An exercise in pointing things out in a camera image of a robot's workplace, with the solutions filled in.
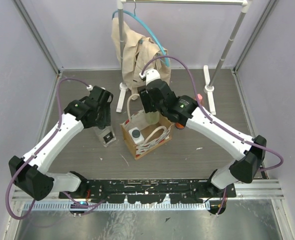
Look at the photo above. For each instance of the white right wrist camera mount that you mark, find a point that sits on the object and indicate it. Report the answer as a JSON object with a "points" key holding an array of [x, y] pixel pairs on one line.
{"points": [[149, 76]]}

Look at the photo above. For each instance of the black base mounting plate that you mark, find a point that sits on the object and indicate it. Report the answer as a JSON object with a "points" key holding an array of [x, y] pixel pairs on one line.
{"points": [[146, 191]]}

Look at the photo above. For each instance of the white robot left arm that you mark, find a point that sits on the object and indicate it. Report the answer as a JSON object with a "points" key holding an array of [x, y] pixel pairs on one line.
{"points": [[31, 171]]}

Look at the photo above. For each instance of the blue clothes hanger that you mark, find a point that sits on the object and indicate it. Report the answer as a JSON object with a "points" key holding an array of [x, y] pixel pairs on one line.
{"points": [[152, 35]]}

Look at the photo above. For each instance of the white bottle grey cap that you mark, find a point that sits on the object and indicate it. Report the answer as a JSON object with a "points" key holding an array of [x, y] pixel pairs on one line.
{"points": [[136, 136]]}

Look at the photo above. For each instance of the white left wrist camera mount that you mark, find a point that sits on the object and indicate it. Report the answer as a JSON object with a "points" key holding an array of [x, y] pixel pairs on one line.
{"points": [[89, 88]]}

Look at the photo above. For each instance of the beige jacket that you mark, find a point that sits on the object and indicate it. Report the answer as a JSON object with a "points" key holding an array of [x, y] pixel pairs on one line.
{"points": [[138, 51]]}

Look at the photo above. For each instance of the pink bottle pink cap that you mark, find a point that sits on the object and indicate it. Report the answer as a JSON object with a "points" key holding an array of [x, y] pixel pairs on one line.
{"points": [[200, 99]]}

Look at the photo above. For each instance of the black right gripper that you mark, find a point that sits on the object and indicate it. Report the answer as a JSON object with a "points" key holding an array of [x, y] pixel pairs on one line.
{"points": [[145, 97]]}

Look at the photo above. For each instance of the clear bottle grey cap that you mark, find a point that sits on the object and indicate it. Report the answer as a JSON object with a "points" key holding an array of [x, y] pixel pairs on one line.
{"points": [[105, 135]]}

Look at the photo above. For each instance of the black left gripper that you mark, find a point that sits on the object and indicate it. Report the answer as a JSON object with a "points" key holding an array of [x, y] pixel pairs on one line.
{"points": [[105, 113]]}

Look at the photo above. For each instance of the slotted grey cable duct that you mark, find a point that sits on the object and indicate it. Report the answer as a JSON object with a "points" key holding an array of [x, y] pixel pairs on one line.
{"points": [[164, 206]]}

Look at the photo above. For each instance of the orange bottle blue pump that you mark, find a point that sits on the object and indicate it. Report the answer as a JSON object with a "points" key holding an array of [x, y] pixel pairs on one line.
{"points": [[179, 126]]}

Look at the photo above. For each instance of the green bottle beige cap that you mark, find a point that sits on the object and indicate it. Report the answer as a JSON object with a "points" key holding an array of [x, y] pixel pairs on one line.
{"points": [[152, 118]]}

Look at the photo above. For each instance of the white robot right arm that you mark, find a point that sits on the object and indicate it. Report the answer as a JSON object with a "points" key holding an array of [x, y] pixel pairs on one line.
{"points": [[248, 152]]}

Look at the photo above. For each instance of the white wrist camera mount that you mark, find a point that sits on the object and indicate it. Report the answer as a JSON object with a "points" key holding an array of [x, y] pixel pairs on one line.
{"points": [[89, 88], [149, 76]]}

